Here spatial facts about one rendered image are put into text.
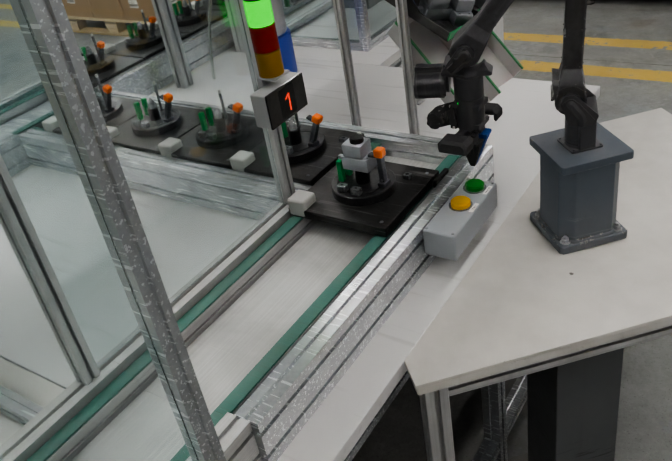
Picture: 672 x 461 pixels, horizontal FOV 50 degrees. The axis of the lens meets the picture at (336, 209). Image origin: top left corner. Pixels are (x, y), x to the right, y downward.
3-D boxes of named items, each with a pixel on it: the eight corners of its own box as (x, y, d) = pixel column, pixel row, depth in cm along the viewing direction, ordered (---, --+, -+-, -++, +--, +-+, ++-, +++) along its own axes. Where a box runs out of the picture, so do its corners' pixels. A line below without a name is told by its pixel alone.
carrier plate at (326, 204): (439, 178, 158) (439, 169, 157) (386, 237, 142) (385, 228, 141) (348, 161, 171) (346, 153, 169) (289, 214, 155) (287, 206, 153)
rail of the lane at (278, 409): (494, 182, 170) (493, 141, 164) (270, 468, 111) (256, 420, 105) (473, 178, 173) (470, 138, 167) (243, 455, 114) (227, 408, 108)
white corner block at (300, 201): (318, 208, 155) (315, 192, 153) (306, 219, 152) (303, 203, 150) (301, 204, 158) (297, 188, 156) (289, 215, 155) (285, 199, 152)
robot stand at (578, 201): (628, 237, 145) (635, 150, 134) (560, 255, 143) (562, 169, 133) (591, 202, 157) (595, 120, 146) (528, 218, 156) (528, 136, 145)
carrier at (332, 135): (365, 140, 178) (358, 94, 172) (311, 189, 162) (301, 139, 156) (288, 128, 191) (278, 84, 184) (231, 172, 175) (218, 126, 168)
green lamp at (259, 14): (279, 19, 135) (274, -6, 133) (263, 29, 132) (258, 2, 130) (259, 18, 138) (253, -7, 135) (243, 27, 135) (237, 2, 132)
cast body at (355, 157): (378, 163, 152) (374, 134, 148) (368, 173, 149) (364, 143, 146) (345, 157, 157) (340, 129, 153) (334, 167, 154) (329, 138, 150)
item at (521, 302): (887, 267, 131) (891, 254, 130) (416, 398, 122) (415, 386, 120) (660, 117, 190) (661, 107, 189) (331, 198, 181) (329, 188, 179)
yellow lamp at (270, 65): (289, 69, 141) (284, 45, 138) (274, 79, 137) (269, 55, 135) (269, 67, 143) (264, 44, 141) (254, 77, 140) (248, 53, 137)
